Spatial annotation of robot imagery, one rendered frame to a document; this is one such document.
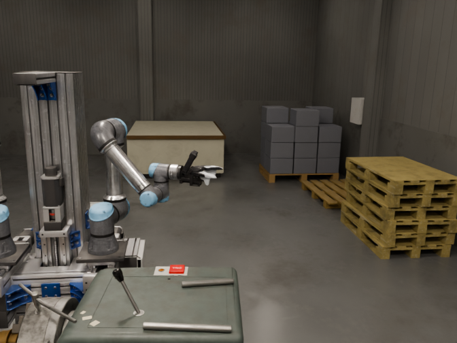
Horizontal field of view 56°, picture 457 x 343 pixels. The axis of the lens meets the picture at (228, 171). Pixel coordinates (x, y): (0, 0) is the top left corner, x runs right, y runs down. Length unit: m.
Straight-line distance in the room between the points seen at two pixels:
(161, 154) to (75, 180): 5.82
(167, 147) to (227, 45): 3.36
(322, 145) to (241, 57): 3.37
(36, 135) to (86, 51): 8.20
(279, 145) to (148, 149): 2.40
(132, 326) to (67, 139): 1.13
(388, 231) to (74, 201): 3.63
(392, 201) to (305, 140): 3.36
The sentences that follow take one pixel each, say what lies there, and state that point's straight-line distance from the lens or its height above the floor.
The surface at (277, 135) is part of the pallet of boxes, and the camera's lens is 7.87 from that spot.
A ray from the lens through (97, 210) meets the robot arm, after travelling 2.18.
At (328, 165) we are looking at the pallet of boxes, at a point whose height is 0.31.
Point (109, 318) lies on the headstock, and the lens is 1.55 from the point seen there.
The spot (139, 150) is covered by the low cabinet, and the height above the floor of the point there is 0.54.
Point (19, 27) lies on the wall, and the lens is 10.83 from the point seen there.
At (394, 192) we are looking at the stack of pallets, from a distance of 4.95.
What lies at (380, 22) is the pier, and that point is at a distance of 7.51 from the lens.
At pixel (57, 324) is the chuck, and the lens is 1.66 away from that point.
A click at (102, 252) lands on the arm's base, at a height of 1.18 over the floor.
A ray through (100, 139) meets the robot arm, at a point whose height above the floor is 1.73.
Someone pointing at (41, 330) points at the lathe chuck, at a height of 1.20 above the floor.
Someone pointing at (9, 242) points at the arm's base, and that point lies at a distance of 2.37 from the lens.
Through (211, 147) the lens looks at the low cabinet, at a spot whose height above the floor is 0.60.
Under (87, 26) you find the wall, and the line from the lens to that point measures 10.49.
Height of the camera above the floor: 2.07
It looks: 14 degrees down
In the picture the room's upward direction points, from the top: 1 degrees clockwise
